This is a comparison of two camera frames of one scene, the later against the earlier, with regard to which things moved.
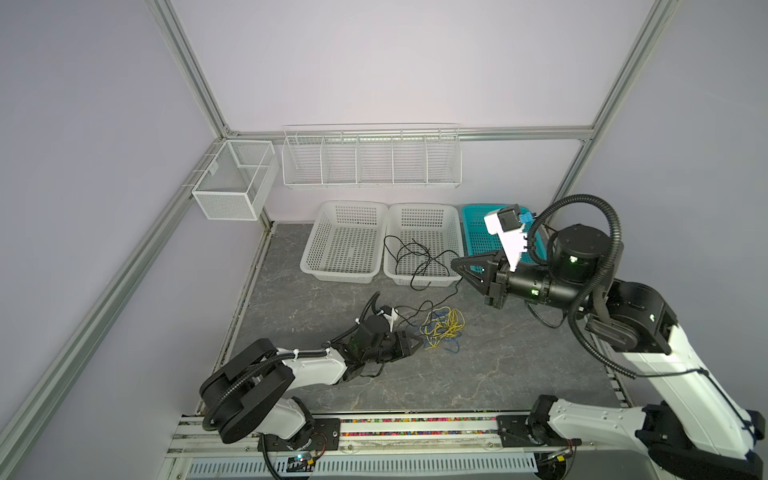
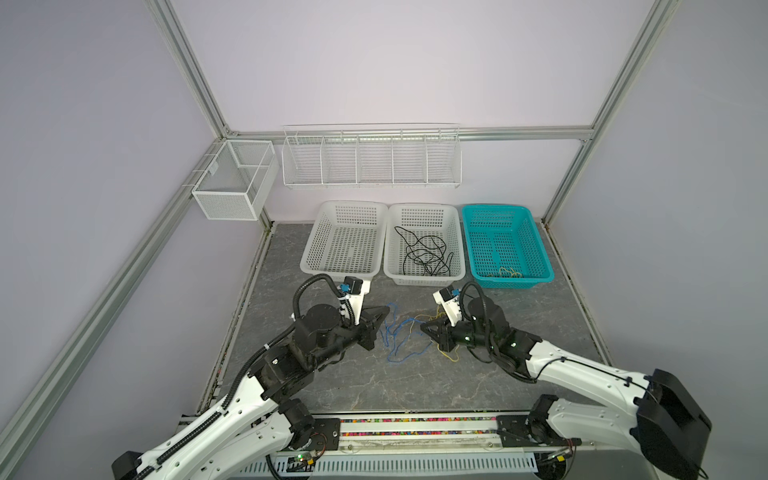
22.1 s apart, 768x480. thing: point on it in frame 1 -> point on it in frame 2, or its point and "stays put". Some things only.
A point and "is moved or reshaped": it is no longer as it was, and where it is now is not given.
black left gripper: [403, 347] -> [368, 326]
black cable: [439, 302] -> [426, 251]
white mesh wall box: [237, 182] stays put
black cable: [425, 264] is moved or reshaped
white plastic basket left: [347, 241] stays put
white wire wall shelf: [372, 155] stays put
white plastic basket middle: [420, 242] stays put
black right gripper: [497, 289] -> [442, 335]
